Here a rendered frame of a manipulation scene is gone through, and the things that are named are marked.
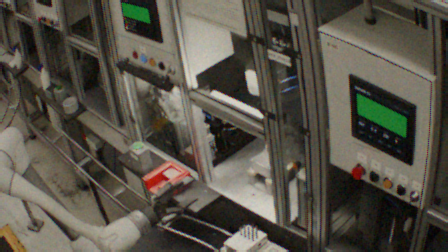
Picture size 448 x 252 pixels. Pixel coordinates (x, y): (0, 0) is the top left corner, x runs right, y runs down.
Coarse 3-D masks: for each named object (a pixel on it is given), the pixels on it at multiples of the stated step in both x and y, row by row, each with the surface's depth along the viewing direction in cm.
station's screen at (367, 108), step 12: (360, 96) 160; (372, 96) 156; (360, 108) 162; (372, 108) 158; (384, 108) 154; (396, 108) 150; (360, 120) 165; (372, 120) 161; (384, 120) 156; (396, 120) 152; (408, 120) 148; (360, 132) 167; (372, 132) 163; (384, 132) 159; (396, 132) 154; (408, 132) 150; (384, 144) 161; (396, 144) 156
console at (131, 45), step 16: (112, 0) 241; (144, 0) 220; (160, 0) 214; (160, 16) 220; (128, 32) 242; (160, 32) 224; (128, 48) 250; (144, 48) 240; (160, 48) 231; (176, 48) 224; (144, 64) 246; (160, 64) 234; (176, 64) 228; (176, 80) 233
